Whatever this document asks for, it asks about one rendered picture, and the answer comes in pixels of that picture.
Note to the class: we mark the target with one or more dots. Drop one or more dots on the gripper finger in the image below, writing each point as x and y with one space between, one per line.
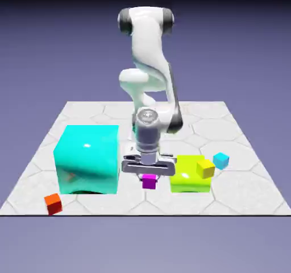
139 176
156 178

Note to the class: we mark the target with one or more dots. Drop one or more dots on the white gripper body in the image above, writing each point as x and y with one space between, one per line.
147 168

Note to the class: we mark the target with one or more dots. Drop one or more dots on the small magenta cube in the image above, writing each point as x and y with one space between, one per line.
149 182

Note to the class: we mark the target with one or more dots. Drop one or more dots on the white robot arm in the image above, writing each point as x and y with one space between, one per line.
147 50

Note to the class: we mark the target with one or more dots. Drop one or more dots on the small yellow cube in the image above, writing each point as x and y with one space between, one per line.
206 168

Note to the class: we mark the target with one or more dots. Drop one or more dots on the small light blue cube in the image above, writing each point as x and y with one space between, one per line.
221 160

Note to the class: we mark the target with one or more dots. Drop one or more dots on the small orange cube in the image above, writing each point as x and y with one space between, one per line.
53 204

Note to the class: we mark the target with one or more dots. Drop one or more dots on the large lime green box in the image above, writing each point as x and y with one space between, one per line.
186 177

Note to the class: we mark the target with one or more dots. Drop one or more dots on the large cyan box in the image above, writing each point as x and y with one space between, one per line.
87 159

